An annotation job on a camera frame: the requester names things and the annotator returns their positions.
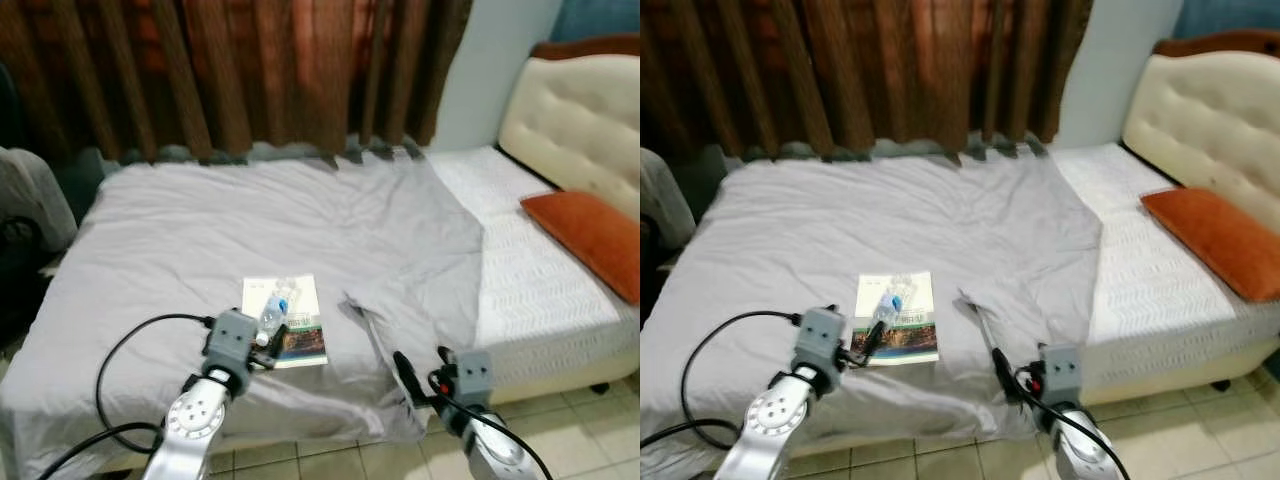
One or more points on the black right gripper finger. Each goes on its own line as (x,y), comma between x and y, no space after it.
(405,375)
(443,354)
(1001,367)
(1039,352)

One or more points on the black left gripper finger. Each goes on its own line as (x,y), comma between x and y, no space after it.
(872,340)
(281,343)

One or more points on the clear plastic water bottle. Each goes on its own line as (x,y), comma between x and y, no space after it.
(273,316)
(893,298)

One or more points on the white book with photo cover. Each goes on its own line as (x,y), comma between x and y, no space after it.
(915,337)
(308,300)

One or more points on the white patterned mattress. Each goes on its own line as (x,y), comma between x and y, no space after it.
(1160,290)
(540,290)

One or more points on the cream bed base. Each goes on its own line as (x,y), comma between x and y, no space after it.
(560,372)
(1180,372)

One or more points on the grey blanket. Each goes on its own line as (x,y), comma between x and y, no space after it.
(820,220)
(200,220)

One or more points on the orange pillow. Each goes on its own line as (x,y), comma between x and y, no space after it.
(590,238)
(1220,236)

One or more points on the grey clothes pile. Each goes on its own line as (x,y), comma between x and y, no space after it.
(30,195)
(652,195)

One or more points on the brown curtain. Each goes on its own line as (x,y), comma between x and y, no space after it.
(850,70)
(200,70)

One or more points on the cream tufted headboard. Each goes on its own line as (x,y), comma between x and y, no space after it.
(1210,110)
(580,120)

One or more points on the brown wooden headboard frame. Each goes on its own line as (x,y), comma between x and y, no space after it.
(590,46)
(1220,42)

